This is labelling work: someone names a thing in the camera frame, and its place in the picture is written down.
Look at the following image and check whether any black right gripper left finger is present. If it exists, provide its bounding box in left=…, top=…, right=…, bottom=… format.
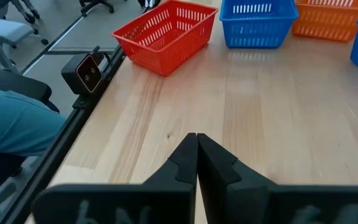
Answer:
left=32, top=133, right=198, bottom=224

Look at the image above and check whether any orange slotted plastic basket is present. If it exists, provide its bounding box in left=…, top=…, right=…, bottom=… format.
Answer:
left=291, top=0, right=358, bottom=43

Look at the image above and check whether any black office chair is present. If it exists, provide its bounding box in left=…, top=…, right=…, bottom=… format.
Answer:
left=0, top=66, right=61, bottom=192

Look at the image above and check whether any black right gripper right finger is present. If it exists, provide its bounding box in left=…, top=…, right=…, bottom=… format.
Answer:
left=196, top=133, right=358, bottom=224

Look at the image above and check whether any black table edge rail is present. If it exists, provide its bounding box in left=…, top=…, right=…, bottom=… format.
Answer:
left=0, top=46, right=127, bottom=224

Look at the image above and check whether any red slotted plastic basket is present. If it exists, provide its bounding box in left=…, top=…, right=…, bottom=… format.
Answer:
left=111, top=0, right=219, bottom=77

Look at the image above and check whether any black camera cable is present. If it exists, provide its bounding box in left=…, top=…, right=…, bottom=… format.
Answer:
left=90, top=45, right=114, bottom=71

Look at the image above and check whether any person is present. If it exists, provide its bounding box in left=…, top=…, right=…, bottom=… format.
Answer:
left=0, top=86, right=67, bottom=224

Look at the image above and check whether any black table-level camera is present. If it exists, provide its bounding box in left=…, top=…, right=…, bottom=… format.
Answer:
left=60, top=52, right=105, bottom=96

